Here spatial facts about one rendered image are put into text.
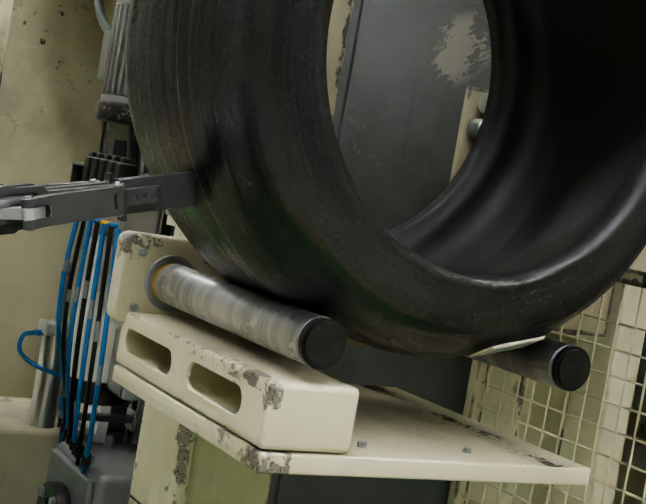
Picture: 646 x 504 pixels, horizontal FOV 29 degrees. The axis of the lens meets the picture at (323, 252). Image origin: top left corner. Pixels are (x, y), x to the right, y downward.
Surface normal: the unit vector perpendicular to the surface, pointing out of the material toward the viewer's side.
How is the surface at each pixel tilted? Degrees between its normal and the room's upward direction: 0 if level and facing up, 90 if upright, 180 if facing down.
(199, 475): 90
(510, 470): 90
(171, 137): 114
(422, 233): 81
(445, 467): 90
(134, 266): 90
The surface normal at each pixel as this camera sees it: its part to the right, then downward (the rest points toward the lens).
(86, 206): 0.68, 0.09
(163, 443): -0.86, -0.12
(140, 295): 0.48, 0.13
